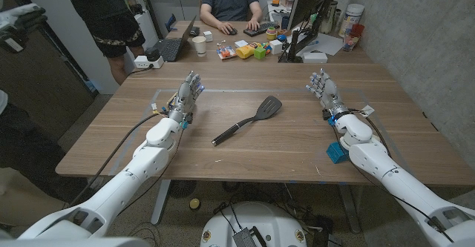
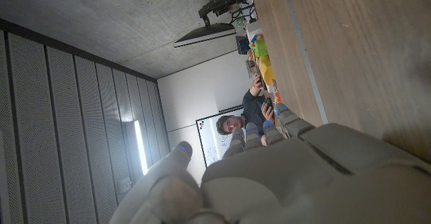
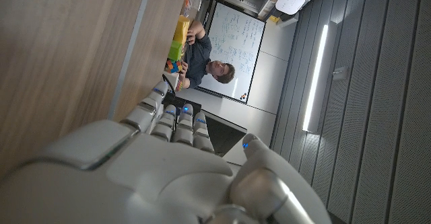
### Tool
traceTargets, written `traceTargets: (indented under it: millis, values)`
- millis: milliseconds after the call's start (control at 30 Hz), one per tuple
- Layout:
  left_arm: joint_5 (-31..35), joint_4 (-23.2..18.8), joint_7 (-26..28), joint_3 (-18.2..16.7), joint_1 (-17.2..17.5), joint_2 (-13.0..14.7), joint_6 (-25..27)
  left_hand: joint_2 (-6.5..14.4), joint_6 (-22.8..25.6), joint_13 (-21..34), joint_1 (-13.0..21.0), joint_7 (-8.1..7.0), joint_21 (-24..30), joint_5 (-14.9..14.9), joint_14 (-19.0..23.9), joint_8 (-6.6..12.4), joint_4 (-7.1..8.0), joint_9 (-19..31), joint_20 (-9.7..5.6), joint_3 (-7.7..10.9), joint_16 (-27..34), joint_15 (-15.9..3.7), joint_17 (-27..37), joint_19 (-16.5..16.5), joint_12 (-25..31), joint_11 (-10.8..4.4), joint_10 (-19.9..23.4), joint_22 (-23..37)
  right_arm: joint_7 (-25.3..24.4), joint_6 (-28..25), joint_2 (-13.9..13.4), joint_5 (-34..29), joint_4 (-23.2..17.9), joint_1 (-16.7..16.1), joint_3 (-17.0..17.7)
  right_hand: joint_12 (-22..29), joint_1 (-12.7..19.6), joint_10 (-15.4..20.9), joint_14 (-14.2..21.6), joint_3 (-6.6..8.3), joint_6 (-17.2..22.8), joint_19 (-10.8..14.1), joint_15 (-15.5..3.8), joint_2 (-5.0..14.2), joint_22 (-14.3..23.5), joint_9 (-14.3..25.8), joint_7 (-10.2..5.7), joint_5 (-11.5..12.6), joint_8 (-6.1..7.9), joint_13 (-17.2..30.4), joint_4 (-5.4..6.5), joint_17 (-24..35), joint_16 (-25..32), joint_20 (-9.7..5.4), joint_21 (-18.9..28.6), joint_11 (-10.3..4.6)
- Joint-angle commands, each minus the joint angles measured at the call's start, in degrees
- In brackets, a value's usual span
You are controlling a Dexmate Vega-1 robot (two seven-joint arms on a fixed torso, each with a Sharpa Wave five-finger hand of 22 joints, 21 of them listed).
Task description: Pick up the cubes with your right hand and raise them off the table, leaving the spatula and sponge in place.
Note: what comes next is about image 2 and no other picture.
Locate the seated person in dark shirt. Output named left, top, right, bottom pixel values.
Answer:
left=215, top=73, right=279, bottom=137

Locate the yellow cylinder container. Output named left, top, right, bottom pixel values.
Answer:
left=258, top=55, right=275, bottom=86

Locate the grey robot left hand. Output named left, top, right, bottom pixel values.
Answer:
left=109, top=102, right=431, bottom=224

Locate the large white cube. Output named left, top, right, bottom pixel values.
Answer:
left=245, top=21, right=263, bottom=42

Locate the grey wall box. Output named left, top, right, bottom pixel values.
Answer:
left=117, top=176, right=133, bottom=194

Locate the white strip light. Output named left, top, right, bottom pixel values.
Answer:
left=133, top=120, right=149, bottom=176

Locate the black computer monitor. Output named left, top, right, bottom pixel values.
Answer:
left=173, top=22, right=236, bottom=48

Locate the green cube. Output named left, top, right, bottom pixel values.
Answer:
left=254, top=38, right=269, bottom=57

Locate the black framed whiteboard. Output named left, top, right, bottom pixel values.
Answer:
left=195, top=106, right=245, bottom=168

